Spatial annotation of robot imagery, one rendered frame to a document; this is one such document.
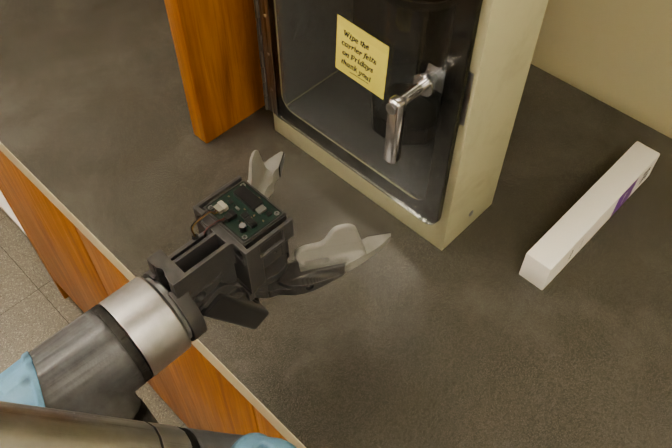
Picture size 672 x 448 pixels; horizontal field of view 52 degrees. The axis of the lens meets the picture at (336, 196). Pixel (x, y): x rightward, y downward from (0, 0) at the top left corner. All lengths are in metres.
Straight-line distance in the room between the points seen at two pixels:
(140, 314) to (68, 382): 0.07
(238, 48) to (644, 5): 0.57
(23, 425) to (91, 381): 0.15
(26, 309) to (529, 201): 1.52
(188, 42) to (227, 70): 0.09
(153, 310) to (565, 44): 0.83
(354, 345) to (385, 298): 0.07
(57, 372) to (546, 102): 0.83
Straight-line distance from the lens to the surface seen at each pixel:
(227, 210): 0.59
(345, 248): 0.62
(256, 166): 0.67
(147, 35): 1.25
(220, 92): 1.00
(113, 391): 0.57
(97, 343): 0.56
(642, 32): 1.11
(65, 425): 0.43
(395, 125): 0.70
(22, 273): 2.19
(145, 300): 0.57
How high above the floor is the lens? 1.67
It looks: 50 degrees down
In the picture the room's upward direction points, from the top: straight up
